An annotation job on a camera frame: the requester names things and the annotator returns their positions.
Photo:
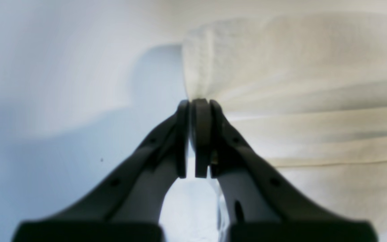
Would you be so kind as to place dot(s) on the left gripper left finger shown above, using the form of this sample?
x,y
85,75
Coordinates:
x,y
126,205

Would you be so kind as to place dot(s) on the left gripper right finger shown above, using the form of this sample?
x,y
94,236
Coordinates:
x,y
262,205

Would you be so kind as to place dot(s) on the white printed T-shirt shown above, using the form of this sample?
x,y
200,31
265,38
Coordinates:
x,y
309,94

